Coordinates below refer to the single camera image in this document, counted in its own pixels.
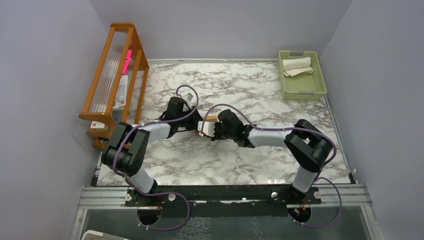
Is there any yellow brown towel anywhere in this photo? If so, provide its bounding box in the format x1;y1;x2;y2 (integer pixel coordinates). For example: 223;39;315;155
205;115;218;123

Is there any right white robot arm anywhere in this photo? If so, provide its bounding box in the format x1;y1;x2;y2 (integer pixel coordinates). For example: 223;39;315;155
198;109;337;204

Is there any white cream towel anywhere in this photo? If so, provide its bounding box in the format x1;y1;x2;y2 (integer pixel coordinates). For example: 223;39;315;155
281;57;314;77

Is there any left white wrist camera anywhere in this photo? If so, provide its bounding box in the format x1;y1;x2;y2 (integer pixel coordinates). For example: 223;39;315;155
182;93;196;104

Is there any white basket corner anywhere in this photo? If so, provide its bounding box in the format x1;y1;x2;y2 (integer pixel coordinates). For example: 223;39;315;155
81;230;128;240

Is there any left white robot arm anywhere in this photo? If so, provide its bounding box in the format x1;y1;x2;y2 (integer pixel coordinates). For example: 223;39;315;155
101;96;204;206

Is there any small white red box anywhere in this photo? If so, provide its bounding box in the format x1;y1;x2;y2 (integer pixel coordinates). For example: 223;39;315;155
90;121;108;130

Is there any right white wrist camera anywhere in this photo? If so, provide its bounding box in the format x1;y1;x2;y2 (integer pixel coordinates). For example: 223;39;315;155
197;121;216;138

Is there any green plastic basket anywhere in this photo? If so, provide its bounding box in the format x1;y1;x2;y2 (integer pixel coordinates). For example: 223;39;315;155
277;50;328;101

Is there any wooden shelf rack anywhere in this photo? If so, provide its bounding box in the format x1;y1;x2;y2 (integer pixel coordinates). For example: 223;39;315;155
78;22;150;150

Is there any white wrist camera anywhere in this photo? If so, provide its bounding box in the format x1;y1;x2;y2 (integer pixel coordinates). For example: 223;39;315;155
197;121;216;138
182;93;196;104

